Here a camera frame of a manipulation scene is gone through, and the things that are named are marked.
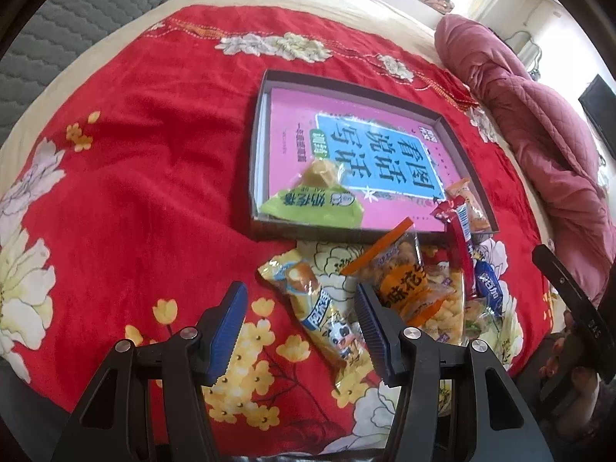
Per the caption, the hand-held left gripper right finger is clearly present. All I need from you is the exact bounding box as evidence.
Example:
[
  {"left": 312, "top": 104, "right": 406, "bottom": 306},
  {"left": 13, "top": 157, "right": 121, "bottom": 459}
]
[{"left": 355, "top": 281, "right": 554, "bottom": 462}]

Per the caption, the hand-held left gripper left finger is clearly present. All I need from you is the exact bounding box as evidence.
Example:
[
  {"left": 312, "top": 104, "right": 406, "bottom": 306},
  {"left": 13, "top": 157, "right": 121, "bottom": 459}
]
[{"left": 50, "top": 280, "right": 248, "bottom": 462}]

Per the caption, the orange snack packet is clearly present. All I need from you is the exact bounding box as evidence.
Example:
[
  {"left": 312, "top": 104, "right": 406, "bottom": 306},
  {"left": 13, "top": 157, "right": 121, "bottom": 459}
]
[{"left": 341, "top": 218, "right": 448, "bottom": 328}]

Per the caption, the yellow cow print snack packet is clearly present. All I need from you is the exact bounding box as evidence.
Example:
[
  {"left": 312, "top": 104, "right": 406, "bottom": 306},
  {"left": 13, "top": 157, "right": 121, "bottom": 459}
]
[{"left": 256, "top": 249, "right": 381, "bottom": 405}]

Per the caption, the clear puffed snack packet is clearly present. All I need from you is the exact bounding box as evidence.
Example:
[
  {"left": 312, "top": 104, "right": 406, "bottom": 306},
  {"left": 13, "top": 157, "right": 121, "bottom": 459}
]
[{"left": 385, "top": 262, "right": 470, "bottom": 347}]

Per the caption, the blue cookie packet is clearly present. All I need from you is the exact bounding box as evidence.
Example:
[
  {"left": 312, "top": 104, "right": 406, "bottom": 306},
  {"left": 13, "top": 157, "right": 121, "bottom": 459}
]
[{"left": 472, "top": 257, "right": 506, "bottom": 318}]

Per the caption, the small clear green packet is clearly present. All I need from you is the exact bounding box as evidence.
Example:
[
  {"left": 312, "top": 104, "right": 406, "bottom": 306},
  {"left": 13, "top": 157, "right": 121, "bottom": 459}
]
[{"left": 464, "top": 298, "right": 502, "bottom": 338}]

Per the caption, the red snack bar packet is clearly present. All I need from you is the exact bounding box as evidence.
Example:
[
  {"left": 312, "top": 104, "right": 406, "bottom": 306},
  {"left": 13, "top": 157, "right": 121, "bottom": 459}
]
[{"left": 430, "top": 199, "right": 477, "bottom": 299}]

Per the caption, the dark cardboard box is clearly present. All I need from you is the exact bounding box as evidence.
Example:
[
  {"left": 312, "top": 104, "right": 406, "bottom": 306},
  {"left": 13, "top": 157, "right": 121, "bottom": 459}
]
[{"left": 249, "top": 69, "right": 500, "bottom": 246}]

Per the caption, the green snack packet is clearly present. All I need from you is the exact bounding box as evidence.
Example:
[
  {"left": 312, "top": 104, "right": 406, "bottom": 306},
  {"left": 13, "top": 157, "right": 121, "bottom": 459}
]
[{"left": 259, "top": 158, "right": 365, "bottom": 228}]

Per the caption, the person's right hand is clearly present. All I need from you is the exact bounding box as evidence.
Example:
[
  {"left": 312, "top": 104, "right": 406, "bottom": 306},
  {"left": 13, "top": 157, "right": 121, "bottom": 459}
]
[{"left": 539, "top": 310, "right": 602, "bottom": 424}]

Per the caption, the small orange pastry packet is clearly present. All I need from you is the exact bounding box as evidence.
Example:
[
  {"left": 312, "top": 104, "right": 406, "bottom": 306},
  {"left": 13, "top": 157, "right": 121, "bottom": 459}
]
[{"left": 445, "top": 178, "right": 492, "bottom": 234}]

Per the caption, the red floral blanket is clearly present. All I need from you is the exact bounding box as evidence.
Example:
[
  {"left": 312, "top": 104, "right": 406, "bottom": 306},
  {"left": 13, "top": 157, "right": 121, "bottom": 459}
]
[{"left": 0, "top": 5, "right": 554, "bottom": 448}]

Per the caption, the pink quilt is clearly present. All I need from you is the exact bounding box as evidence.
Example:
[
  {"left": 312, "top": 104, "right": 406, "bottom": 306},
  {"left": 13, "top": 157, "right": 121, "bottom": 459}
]
[{"left": 434, "top": 13, "right": 616, "bottom": 309}]

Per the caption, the pink book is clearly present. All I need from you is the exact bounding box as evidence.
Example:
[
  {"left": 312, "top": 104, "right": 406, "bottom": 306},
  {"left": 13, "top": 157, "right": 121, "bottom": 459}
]
[{"left": 255, "top": 87, "right": 465, "bottom": 232}]

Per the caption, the black television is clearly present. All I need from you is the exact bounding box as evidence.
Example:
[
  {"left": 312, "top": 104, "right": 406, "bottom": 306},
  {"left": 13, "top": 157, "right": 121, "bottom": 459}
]
[{"left": 577, "top": 74, "right": 616, "bottom": 147}]

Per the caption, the white metal rack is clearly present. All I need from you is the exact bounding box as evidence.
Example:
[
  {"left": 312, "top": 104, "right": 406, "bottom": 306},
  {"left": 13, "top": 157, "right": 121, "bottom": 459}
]
[{"left": 505, "top": 29, "right": 544, "bottom": 78}]

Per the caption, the grey quilted headboard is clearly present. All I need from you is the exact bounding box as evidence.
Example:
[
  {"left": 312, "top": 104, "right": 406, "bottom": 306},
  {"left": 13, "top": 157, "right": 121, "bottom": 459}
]
[{"left": 0, "top": 0, "right": 241, "bottom": 145}]

